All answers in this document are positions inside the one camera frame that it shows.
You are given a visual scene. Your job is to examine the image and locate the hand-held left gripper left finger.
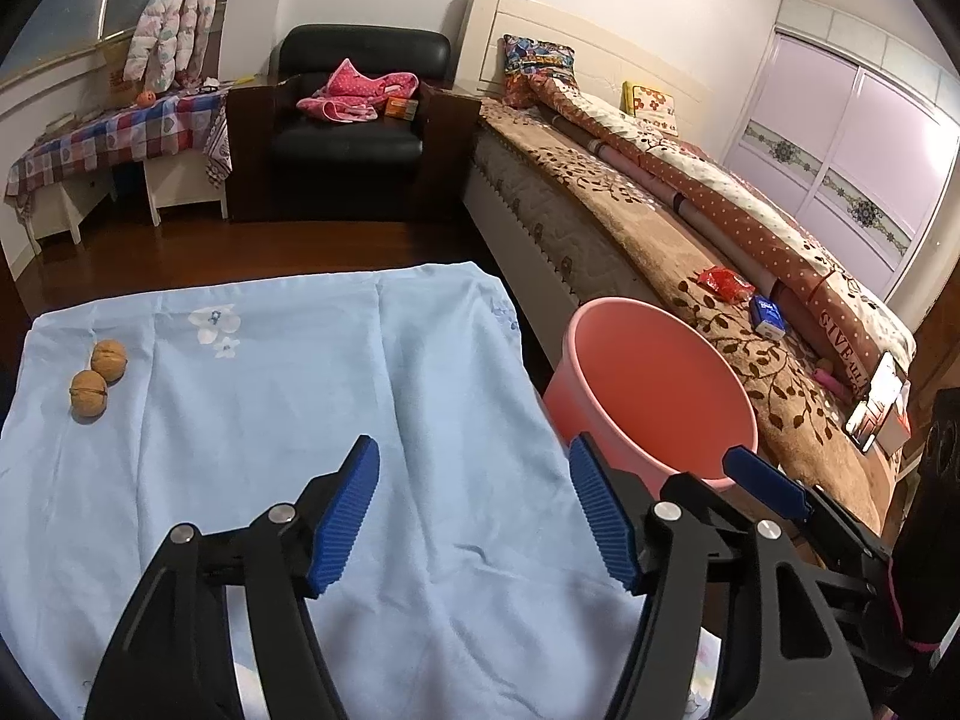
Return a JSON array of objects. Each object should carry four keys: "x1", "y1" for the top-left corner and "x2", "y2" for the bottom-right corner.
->
[{"x1": 84, "y1": 435, "x2": 381, "y2": 720}]

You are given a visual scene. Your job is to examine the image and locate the side table with checked cloth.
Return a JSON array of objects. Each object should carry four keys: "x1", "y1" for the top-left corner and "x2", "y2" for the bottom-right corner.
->
[{"x1": 6, "y1": 86, "x2": 234, "y2": 208}]

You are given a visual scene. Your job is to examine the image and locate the red snack packet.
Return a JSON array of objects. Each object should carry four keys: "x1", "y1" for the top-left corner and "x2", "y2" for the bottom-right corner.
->
[{"x1": 696, "y1": 267, "x2": 757, "y2": 307}]

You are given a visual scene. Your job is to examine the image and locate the white boxes on bed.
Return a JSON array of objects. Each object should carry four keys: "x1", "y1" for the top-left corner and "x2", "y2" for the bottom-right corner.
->
[{"x1": 846, "y1": 351, "x2": 905, "y2": 455}]

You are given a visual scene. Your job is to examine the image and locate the light blue floral cloth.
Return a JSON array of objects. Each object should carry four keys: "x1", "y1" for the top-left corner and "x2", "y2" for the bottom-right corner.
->
[{"x1": 0, "y1": 262, "x2": 722, "y2": 720}]

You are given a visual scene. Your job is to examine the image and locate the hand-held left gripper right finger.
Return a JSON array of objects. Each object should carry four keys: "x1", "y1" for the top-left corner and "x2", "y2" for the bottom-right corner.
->
[{"x1": 568, "y1": 433, "x2": 875, "y2": 720}]

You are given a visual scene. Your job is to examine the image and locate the white desk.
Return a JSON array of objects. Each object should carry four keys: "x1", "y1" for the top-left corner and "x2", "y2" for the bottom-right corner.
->
[{"x1": 30, "y1": 154, "x2": 230, "y2": 245}]

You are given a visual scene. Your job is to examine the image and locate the blue tissue pack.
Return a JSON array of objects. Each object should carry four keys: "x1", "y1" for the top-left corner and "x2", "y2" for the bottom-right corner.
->
[{"x1": 748, "y1": 295, "x2": 787, "y2": 339}]

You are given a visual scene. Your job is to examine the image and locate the white wooden bed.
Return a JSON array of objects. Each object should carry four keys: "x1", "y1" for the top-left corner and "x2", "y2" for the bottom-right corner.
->
[{"x1": 459, "y1": 0, "x2": 920, "y2": 541}]

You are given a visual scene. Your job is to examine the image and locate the black leather armchair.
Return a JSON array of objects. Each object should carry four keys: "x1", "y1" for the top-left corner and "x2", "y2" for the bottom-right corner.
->
[{"x1": 270, "y1": 24, "x2": 453, "y2": 182}]

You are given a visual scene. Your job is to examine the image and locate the pink plastic bucket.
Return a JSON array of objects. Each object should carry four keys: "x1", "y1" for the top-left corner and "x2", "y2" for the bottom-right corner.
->
[{"x1": 541, "y1": 298, "x2": 758, "y2": 496}]

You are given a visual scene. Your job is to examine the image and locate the pink patterned puffer jacket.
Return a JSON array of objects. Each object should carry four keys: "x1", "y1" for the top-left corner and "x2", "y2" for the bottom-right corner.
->
[{"x1": 124, "y1": 0, "x2": 219, "y2": 92}]

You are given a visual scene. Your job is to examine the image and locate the colourful cartoon pillow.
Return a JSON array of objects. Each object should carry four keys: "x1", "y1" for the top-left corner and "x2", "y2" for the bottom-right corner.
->
[{"x1": 501, "y1": 34, "x2": 578, "y2": 110}]

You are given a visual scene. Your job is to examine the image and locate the lilac sliding-door wardrobe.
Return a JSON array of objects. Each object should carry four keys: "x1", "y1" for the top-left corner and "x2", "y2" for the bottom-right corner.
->
[{"x1": 724, "y1": 0, "x2": 960, "y2": 331}]

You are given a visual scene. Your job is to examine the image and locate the brown leaf-pattern blanket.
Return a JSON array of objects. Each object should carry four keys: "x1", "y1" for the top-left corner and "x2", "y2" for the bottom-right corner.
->
[{"x1": 480, "y1": 97, "x2": 912, "y2": 533}]

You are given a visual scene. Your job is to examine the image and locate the large bay window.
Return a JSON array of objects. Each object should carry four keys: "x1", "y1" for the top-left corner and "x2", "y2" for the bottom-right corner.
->
[{"x1": 0, "y1": 0, "x2": 181, "y2": 85}]

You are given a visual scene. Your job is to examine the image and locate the dark wooden cabinet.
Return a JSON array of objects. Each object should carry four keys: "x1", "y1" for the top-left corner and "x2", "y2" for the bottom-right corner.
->
[
  {"x1": 227, "y1": 77, "x2": 283, "y2": 223},
  {"x1": 416, "y1": 82, "x2": 482, "y2": 223}
]

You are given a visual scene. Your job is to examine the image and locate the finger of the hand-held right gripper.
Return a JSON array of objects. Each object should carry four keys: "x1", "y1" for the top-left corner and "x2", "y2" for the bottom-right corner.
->
[{"x1": 722, "y1": 446, "x2": 895, "y2": 580}]

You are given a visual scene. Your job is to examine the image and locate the pink dotted garment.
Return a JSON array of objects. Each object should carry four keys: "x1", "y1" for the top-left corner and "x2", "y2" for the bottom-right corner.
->
[{"x1": 296, "y1": 58, "x2": 421, "y2": 124}]

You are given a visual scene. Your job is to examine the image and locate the yellow floral pillow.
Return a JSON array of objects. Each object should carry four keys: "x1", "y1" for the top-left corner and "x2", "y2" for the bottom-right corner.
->
[{"x1": 621, "y1": 81, "x2": 684, "y2": 135}]

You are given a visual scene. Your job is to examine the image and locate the brown walnut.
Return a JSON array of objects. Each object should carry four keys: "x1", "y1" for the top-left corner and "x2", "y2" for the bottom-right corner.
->
[
  {"x1": 69, "y1": 370, "x2": 109, "y2": 418},
  {"x1": 90, "y1": 340, "x2": 129, "y2": 384}
]

